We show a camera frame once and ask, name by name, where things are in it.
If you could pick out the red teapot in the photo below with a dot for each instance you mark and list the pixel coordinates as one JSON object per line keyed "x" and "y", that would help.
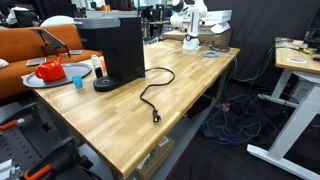
{"x": 50, "y": 71}

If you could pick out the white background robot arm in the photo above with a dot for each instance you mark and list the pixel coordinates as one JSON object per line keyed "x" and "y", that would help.
{"x": 188, "y": 16}

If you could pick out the white bottle with black base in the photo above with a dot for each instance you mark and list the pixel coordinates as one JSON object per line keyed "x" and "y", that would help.
{"x": 96, "y": 65}

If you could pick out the black coffee machine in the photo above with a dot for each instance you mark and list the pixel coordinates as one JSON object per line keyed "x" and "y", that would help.
{"x": 121, "y": 43}

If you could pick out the cardboard box under table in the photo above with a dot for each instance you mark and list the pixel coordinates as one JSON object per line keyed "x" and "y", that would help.
{"x": 154, "y": 159}

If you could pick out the small blue cup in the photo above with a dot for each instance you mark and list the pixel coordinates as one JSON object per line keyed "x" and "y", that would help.
{"x": 77, "y": 81}

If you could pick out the round grey metal tray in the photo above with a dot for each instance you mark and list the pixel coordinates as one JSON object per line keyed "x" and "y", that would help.
{"x": 70, "y": 69}

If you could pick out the white boxes stack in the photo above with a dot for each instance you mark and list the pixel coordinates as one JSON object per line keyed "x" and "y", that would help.
{"x": 218, "y": 21}

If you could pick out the black tablet stand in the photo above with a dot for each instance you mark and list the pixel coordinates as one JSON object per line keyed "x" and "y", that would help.
{"x": 49, "y": 40}

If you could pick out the orange sofa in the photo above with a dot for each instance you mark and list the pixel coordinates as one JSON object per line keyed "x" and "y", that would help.
{"x": 19, "y": 45}

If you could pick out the white desk leg frame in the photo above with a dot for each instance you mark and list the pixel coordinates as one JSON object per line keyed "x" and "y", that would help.
{"x": 304, "y": 113}

